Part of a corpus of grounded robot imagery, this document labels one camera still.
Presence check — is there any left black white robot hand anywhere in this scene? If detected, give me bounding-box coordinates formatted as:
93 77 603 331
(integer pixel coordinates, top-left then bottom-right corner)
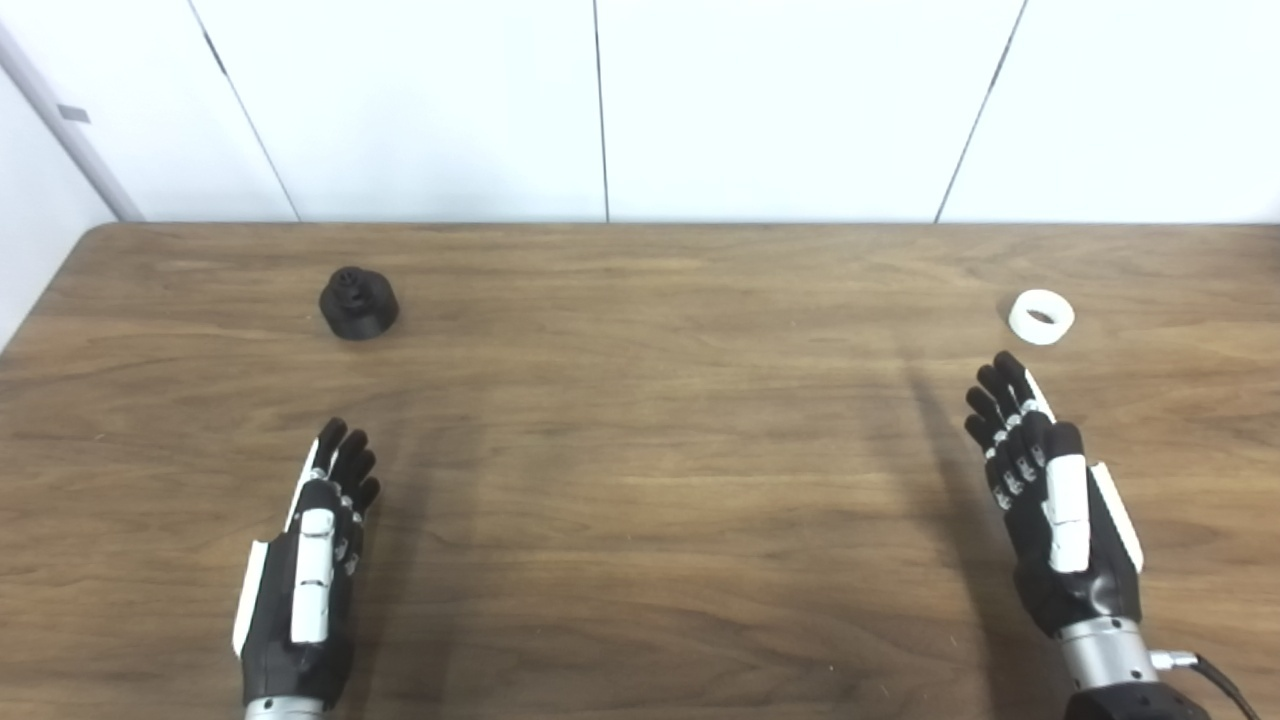
232 417 382 703

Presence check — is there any round black part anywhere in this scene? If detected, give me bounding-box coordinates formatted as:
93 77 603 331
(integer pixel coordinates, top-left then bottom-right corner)
319 266 400 341

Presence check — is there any grey wall corner trim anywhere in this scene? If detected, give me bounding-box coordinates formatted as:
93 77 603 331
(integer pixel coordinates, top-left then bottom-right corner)
0 20 147 223

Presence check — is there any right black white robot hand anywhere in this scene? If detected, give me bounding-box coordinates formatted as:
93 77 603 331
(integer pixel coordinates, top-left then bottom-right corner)
964 350 1145 641

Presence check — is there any white ring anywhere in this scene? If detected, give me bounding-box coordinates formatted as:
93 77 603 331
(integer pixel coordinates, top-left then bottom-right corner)
1008 289 1076 346

